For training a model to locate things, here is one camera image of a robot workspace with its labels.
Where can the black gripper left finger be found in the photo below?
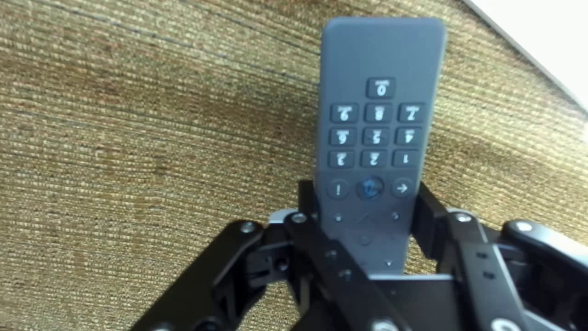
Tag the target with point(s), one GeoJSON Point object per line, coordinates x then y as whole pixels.
{"type": "Point", "coordinates": [276, 277]}

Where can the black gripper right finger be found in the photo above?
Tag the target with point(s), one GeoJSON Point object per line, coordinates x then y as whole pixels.
{"type": "Point", "coordinates": [507, 277]}

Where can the dark grey remote control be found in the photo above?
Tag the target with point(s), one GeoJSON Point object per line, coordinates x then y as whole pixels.
{"type": "Point", "coordinates": [377, 135]}

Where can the brown fabric sofa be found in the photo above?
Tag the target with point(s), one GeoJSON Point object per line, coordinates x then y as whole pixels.
{"type": "Point", "coordinates": [153, 135]}

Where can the white paper card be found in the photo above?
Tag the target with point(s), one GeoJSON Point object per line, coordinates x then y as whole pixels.
{"type": "Point", "coordinates": [544, 43]}

